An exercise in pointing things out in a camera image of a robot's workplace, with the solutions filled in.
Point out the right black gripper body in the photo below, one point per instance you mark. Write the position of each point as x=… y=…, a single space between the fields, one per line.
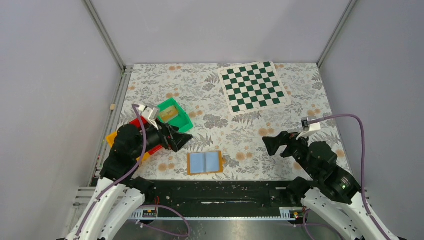
x=298 y=148

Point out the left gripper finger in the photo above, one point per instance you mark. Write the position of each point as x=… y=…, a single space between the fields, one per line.
x=172 y=130
x=179 y=140

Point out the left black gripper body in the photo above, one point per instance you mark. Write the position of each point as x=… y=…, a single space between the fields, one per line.
x=155 y=137

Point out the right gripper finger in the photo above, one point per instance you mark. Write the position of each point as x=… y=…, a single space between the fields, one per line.
x=272 y=144
x=285 y=136

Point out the orange card holder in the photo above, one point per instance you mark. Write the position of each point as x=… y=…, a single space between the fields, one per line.
x=201 y=163

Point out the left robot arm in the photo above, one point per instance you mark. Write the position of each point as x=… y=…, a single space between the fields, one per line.
x=117 y=194

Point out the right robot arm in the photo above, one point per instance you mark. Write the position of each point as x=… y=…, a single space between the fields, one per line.
x=332 y=193

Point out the green plastic bin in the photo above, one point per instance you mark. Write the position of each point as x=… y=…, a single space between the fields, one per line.
x=182 y=121

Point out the yellow plastic bin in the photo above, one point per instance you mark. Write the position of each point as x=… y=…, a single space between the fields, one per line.
x=111 y=138

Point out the green white chessboard mat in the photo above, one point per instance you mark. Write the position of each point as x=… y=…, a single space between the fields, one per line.
x=252 y=87

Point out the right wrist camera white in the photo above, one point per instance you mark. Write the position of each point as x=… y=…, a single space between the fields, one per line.
x=309 y=129

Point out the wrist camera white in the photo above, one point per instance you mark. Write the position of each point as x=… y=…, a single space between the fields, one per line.
x=309 y=129
x=150 y=114

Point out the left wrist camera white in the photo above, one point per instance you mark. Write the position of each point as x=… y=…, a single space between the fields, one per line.
x=150 y=114

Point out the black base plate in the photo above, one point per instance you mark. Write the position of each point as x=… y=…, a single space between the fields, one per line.
x=218 y=190

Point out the aluminium rail front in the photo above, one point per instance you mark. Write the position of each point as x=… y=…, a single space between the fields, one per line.
x=263 y=205

